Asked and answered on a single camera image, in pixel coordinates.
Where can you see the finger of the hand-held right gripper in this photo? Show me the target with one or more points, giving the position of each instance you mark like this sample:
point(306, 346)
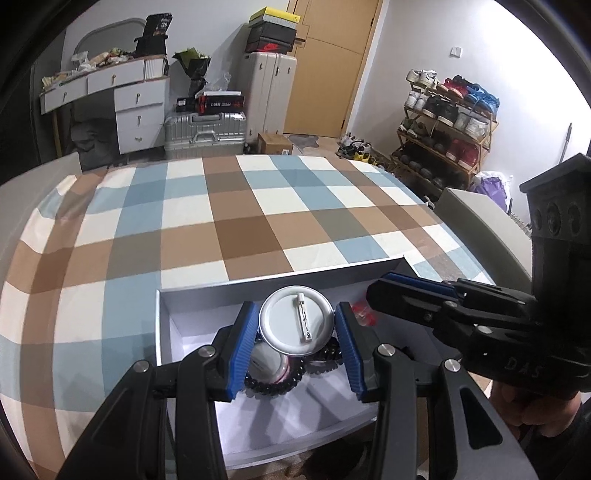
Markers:
point(406, 304)
point(429, 282)

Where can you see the purple plastic bag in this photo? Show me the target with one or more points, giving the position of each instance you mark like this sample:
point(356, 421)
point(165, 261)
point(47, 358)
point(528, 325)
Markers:
point(494, 189)

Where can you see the yellow lid shoe box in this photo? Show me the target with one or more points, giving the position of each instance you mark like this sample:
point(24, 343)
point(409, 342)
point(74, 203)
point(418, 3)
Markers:
point(274, 16)

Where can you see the pile of shoes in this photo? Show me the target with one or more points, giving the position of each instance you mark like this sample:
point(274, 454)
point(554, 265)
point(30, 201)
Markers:
point(358, 150)

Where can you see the black paper bag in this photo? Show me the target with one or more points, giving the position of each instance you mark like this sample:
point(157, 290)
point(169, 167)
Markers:
point(152, 37)

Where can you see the silver ribbed suitcase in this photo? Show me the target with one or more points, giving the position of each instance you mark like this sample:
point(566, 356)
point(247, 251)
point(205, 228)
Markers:
point(205, 136)

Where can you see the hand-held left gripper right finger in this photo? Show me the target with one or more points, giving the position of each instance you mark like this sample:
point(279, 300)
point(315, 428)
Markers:
point(348, 350)

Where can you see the small red jewelry piece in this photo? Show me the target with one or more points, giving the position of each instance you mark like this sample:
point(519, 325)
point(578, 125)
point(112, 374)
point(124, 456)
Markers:
point(362, 314)

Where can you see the grey arched mirror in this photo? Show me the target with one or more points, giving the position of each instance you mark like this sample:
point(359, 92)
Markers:
point(101, 32)

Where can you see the wooden door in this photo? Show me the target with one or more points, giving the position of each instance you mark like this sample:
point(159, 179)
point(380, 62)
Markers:
point(332, 69)

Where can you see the black shoe box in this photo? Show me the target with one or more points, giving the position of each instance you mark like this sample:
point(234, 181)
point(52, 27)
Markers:
point(271, 37)

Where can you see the white round pin badge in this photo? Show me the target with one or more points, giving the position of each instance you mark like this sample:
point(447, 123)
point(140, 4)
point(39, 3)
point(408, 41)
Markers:
point(270, 362)
point(295, 321)

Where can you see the checked tablecloth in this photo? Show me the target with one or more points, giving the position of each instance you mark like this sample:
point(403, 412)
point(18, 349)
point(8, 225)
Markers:
point(184, 230)

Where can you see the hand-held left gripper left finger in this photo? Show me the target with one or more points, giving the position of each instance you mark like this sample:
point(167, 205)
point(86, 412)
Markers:
point(240, 350)

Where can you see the black and red boxes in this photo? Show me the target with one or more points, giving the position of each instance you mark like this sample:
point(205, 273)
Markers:
point(217, 101)

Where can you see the dark cloth pile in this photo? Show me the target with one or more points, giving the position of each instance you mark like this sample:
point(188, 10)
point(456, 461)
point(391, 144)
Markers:
point(92, 138)

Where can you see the small cardboard box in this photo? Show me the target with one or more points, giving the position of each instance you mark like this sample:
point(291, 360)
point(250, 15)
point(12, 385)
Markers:
point(275, 144)

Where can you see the patterned door mat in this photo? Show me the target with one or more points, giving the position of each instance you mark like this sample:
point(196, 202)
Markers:
point(308, 141)

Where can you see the person's right hand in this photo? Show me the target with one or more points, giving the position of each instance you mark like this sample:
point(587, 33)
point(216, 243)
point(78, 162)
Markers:
point(531, 410)

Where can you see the white light switch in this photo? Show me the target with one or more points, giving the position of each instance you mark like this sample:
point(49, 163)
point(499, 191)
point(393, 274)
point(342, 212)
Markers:
point(455, 51)

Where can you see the grey upholstered seat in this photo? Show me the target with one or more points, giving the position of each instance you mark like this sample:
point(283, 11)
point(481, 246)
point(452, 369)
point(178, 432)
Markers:
point(27, 194)
point(480, 230)

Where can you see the white desk with drawers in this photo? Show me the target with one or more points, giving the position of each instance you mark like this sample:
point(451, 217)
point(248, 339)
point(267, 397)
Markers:
point(134, 101)

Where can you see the silver cardboard box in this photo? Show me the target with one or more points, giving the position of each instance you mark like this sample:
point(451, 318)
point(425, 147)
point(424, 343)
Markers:
point(286, 415)

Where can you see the dark wrapped flower bouquet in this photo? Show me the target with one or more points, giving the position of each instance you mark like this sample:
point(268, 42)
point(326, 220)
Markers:
point(194, 69)

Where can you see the wooden shoe rack with shoes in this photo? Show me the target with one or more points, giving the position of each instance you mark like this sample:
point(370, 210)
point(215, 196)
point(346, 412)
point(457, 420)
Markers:
point(443, 129)

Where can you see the white upright suitcase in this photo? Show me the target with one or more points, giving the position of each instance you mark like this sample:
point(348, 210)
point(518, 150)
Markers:
point(265, 92)

